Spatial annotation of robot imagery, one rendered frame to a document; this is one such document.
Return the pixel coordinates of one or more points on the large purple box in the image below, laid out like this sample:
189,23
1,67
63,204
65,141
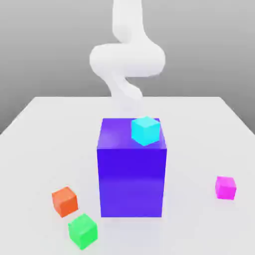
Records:
131,179

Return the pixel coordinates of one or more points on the small orange cube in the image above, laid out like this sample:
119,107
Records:
64,201

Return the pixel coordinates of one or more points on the small cyan cube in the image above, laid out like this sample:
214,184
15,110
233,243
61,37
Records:
145,131

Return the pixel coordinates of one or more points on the small green cube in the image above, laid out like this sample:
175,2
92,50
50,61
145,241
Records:
82,231

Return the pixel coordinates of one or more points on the small magenta cube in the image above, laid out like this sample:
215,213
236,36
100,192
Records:
225,188

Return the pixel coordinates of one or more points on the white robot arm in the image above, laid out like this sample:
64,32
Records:
127,59

